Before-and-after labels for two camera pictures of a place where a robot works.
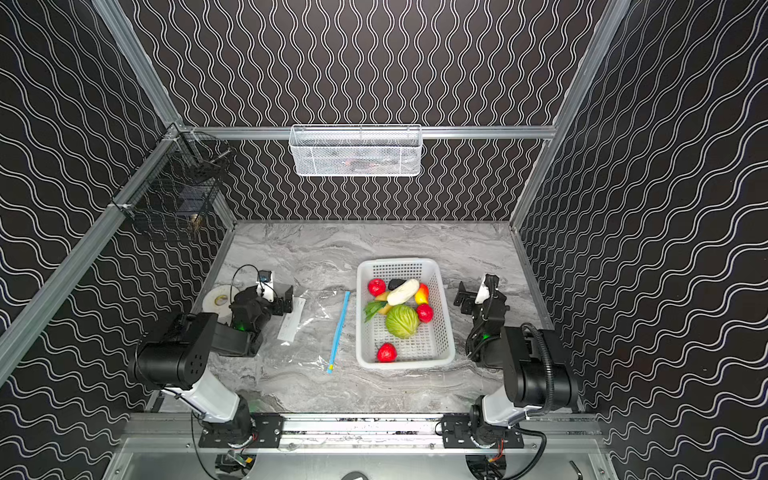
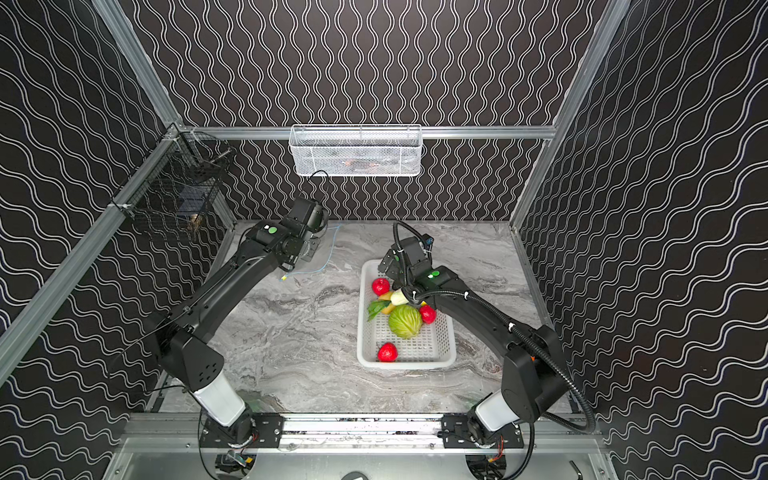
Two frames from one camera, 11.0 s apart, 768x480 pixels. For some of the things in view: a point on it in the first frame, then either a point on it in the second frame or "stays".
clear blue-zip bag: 311,328 -> 320,257
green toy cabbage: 402,321 stays
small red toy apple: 376,287 stays
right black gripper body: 472,297 -> 391,262
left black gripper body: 280,302 -> 309,213
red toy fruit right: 425,312 stays
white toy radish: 404,291 stays
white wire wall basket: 355,150 stays
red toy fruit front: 387,353 stays
